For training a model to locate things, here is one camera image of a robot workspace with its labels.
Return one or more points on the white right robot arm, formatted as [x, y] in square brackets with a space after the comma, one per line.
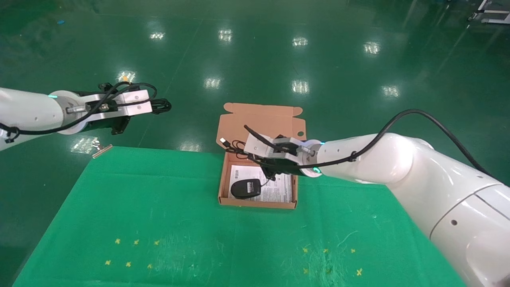
[398, 159]

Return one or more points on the white wheeled cart frame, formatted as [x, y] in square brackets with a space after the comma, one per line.
[492, 12]

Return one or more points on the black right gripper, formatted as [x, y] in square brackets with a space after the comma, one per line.
[285, 168]

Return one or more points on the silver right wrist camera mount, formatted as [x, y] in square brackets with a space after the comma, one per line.
[263, 145]

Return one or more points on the open brown cardboard box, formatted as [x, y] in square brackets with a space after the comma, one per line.
[263, 119]

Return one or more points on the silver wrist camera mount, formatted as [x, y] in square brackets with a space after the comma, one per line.
[131, 101]
[263, 145]

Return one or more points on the green table cloth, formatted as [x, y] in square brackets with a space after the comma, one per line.
[159, 207]

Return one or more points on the white printed paper sheet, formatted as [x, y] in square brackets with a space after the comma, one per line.
[279, 191]

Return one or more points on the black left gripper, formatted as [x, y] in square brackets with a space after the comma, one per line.
[117, 124]

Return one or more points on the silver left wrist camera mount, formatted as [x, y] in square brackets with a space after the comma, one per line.
[131, 101]

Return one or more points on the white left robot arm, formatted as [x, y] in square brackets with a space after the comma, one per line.
[28, 111]

